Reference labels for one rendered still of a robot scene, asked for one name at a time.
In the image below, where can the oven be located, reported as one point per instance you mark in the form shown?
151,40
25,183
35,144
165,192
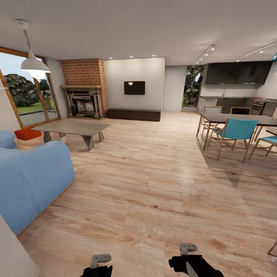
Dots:
258,107

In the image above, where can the wood fireplace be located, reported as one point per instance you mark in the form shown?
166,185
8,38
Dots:
84,102

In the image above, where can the coffee table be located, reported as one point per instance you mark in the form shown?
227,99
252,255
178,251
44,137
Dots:
86,130

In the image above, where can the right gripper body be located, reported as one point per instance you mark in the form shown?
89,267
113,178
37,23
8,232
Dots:
178,262

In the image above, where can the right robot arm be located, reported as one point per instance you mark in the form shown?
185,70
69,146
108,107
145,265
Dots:
193,265

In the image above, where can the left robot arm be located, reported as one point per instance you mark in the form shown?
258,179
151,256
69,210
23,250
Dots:
98,271

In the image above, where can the storage box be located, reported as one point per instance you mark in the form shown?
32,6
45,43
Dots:
27,134

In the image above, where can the breakfast table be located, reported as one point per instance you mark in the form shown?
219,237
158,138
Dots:
222,118

